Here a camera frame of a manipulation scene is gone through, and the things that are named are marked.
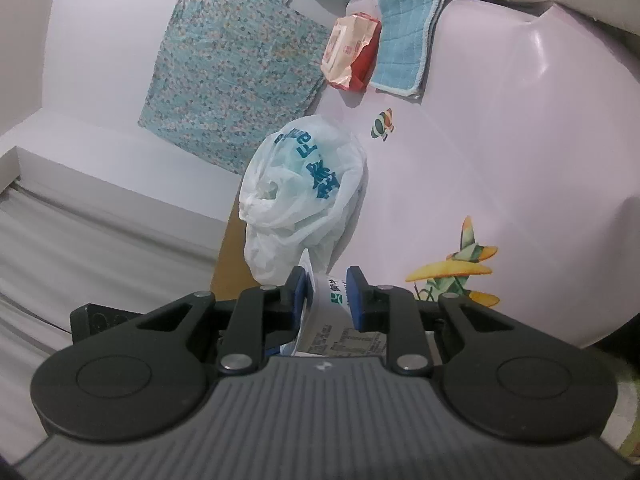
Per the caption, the red pink wet wipes pack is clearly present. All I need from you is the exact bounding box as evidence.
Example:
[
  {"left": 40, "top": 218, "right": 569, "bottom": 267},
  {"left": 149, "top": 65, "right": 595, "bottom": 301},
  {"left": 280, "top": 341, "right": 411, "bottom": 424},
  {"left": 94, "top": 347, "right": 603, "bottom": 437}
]
[{"left": 319, "top": 12, "right": 384, "bottom": 94}]

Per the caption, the pink printed mat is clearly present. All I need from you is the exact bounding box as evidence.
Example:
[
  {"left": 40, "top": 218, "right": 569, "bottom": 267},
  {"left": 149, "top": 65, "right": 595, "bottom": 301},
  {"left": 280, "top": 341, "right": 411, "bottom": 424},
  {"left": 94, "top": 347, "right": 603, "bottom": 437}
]
[{"left": 319, "top": 0, "right": 640, "bottom": 352}]

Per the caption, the small white tissue pack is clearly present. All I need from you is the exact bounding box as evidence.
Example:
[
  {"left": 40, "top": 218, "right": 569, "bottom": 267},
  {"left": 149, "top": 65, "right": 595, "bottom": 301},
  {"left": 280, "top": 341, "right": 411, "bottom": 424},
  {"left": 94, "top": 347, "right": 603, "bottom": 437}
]
[{"left": 279, "top": 264, "right": 387, "bottom": 359}]

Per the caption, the white plastic bag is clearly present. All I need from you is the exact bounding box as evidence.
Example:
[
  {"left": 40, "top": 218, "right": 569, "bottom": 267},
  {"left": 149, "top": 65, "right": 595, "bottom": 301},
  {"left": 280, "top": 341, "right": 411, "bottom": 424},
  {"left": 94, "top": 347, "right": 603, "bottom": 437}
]
[{"left": 237, "top": 114, "right": 369, "bottom": 287}]

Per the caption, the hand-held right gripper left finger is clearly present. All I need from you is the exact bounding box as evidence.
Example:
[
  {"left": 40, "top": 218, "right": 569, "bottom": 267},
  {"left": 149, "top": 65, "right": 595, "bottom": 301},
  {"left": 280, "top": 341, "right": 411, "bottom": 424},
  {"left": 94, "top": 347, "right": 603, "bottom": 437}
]
[{"left": 132, "top": 265, "right": 310, "bottom": 375}]

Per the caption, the grey curtain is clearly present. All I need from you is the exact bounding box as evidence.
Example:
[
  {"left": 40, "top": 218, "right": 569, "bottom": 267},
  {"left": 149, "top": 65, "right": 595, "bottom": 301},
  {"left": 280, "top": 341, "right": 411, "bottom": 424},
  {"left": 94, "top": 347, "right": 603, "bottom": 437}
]
[{"left": 0, "top": 179, "right": 227, "bottom": 443}]

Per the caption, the light blue towel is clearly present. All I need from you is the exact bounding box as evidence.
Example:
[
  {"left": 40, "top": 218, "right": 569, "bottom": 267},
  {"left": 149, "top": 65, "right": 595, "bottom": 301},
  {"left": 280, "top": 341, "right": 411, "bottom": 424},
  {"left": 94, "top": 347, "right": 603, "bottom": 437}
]
[{"left": 369, "top": 0, "right": 454, "bottom": 101}]

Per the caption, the teal floral wall cloth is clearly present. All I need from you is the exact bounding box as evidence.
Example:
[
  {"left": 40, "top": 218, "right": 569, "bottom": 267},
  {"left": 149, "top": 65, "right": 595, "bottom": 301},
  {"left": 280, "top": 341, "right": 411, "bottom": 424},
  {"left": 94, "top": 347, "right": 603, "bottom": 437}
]
[{"left": 137, "top": 0, "right": 334, "bottom": 177}]

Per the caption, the brown cardboard box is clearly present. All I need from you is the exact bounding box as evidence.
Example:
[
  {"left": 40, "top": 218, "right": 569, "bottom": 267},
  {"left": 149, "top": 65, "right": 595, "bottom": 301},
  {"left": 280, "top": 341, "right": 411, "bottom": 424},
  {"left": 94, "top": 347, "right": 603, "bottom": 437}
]
[{"left": 212, "top": 204, "right": 312, "bottom": 307}]

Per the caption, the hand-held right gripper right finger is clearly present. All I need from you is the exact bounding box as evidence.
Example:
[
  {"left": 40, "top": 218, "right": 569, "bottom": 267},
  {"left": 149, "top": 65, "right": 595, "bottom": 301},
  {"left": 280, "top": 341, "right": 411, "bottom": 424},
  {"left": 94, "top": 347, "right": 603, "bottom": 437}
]
[{"left": 345, "top": 265, "right": 509, "bottom": 376}]

